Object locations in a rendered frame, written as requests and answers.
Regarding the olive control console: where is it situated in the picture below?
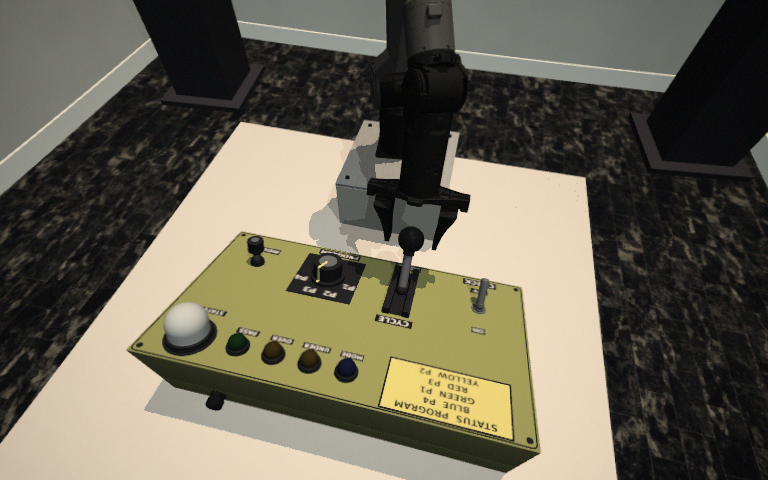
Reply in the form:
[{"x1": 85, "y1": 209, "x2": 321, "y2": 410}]
[{"x1": 126, "y1": 226, "x2": 541, "y2": 473}]

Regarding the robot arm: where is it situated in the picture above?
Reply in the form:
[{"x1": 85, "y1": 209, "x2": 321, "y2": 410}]
[{"x1": 370, "y1": 0, "x2": 468, "y2": 168}]

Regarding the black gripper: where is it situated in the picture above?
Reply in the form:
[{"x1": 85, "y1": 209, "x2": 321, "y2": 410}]
[{"x1": 367, "y1": 158, "x2": 471, "y2": 250}]

